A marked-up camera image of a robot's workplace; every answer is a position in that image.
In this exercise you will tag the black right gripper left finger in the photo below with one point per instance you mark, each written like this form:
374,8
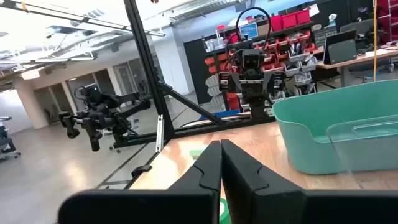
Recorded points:
186,205

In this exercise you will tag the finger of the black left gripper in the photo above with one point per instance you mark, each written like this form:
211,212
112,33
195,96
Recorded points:
235,83
269,83

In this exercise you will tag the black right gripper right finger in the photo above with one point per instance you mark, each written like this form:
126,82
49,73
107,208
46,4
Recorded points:
280,205

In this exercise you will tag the black background robot arm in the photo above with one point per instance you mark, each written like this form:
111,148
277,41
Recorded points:
102,115

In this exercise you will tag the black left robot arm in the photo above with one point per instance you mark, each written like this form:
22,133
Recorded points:
258,109

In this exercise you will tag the shelf rack with red bins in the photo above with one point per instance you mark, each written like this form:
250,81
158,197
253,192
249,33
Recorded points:
199,71

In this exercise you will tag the blue sign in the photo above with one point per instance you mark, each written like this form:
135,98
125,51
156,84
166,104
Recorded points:
248,30

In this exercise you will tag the teal plastic bin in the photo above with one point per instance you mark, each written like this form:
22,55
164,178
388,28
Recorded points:
304,140

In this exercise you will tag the black monitor on desk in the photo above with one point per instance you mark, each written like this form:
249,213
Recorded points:
340,49

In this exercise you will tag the clear plastic container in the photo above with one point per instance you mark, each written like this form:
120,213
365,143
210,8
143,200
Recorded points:
367,146

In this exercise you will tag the wooden office desk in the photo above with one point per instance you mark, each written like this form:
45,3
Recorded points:
373,55

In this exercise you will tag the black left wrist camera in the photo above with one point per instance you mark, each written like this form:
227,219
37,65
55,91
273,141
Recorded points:
253,59

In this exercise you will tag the silver aluminium bracket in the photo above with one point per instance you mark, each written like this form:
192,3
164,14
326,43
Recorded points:
159,133

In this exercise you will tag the black aluminium frame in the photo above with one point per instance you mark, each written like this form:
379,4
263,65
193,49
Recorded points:
149,62

